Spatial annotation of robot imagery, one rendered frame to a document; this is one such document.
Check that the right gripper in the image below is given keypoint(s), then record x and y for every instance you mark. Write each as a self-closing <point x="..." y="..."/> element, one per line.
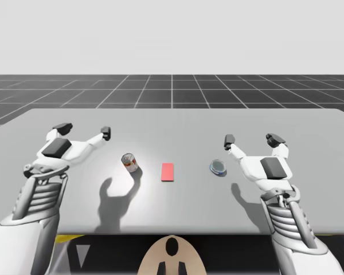
<point x="265" y="170"/>

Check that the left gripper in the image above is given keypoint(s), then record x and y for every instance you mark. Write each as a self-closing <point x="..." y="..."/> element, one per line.
<point x="58" y="153"/>

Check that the blue flat can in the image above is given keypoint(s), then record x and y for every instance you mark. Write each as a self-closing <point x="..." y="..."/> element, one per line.
<point x="218" y="167"/>

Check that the red and white can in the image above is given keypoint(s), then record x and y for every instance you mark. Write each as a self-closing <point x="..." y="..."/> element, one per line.
<point x="129" y="162"/>

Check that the pink pad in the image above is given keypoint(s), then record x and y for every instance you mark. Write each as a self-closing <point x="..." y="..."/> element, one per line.
<point x="167" y="172"/>

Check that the tan robot part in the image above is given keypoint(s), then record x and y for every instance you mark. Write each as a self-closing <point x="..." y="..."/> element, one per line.
<point x="172" y="257"/>

